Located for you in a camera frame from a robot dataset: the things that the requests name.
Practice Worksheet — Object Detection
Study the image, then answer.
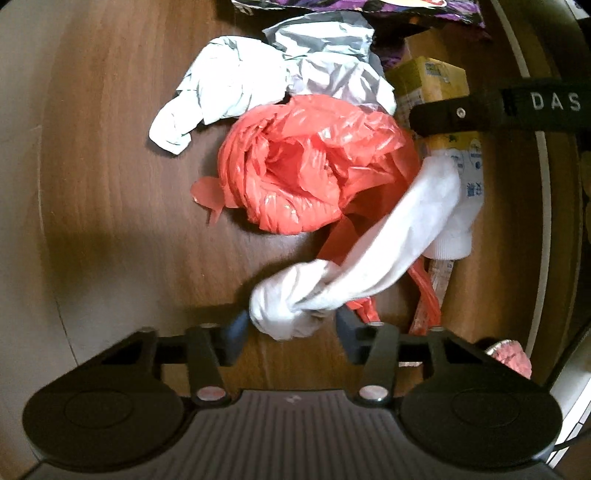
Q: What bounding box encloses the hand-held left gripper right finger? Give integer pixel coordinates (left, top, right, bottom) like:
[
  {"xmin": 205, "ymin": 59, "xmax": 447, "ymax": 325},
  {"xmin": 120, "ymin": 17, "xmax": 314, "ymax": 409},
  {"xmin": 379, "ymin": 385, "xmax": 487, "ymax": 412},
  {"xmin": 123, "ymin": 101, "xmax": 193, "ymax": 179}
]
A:
[{"xmin": 335, "ymin": 305, "xmax": 490, "ymax": 408}]

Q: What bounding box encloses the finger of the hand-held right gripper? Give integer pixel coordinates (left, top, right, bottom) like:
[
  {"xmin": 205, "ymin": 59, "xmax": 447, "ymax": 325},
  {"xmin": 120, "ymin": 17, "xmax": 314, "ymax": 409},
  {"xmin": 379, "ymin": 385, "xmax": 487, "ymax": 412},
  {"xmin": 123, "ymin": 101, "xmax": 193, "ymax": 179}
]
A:
[{"xmin": 409, "ymin": 88, "xmax": 504, "ymax": 139}]

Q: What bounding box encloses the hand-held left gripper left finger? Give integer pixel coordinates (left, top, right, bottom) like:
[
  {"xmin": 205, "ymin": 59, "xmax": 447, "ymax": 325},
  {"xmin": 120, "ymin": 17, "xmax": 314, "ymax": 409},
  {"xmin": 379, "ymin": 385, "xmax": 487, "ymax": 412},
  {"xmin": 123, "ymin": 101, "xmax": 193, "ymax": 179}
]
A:
[{"xmin": 99, "ymin": 309, "xmax": 250, "ymax": 408}]

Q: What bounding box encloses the white sock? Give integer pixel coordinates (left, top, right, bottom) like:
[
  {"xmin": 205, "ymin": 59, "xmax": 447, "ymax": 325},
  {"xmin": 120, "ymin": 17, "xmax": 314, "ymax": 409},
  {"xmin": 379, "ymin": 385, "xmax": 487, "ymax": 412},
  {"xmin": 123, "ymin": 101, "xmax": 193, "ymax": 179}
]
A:
[{"xmin": 249, "ymin": 154, "xmax": 476, "ymax": 342}]

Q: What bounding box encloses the purple snack bag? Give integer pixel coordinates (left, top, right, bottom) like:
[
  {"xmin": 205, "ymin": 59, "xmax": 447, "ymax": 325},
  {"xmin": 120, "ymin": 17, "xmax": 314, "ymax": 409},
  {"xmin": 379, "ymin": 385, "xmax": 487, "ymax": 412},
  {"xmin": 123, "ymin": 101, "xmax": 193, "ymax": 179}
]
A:
[{"xmin": 231, "ymin": 0, "xmax": 490, "ymax": 70}]

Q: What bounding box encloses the grey wrapper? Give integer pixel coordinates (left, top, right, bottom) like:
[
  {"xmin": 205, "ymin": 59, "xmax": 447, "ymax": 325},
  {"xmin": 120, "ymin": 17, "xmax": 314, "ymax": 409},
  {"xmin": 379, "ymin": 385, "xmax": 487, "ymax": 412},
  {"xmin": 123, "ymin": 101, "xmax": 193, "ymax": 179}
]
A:
[{"xmin": 263, "ymin": 11, "xmax": 398, "ymax": 116}]

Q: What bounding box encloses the beige strip wrapper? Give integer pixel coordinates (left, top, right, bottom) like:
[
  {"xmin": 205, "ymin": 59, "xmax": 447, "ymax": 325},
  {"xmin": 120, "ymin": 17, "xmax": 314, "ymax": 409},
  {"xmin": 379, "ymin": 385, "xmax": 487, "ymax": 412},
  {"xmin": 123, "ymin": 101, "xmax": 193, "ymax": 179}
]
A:
[{"xmin": 409, "ymin": 258, "xmax": 455, "ymax": 335}]

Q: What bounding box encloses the red plastic bag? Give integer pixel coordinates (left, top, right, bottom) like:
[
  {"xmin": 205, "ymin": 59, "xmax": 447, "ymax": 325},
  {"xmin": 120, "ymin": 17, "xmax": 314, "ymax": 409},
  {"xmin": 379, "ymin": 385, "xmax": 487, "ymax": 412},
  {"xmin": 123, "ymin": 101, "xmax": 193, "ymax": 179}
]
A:
[{"xmin": 191, "ymin": 95, "xmax": 441, "ymax": 335}]

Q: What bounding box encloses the pink crumpled wrapper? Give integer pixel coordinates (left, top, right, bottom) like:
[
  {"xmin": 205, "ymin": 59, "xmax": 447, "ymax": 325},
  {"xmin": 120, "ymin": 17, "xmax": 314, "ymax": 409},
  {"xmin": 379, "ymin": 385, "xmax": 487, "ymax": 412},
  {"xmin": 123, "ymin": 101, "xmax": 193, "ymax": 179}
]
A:
[{"xmin": 485, "ymin": 339, "xmax": 533, "ymax": 378}]

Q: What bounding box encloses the white crumpled paper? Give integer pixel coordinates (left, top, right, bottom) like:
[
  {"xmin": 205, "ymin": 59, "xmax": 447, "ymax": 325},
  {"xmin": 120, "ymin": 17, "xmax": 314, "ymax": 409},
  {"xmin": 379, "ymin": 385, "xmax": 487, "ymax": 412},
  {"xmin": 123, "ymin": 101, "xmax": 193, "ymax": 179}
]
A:
[{"xmin": 148, "ymin": 36, "xmax": 296, "ymax": 155}]

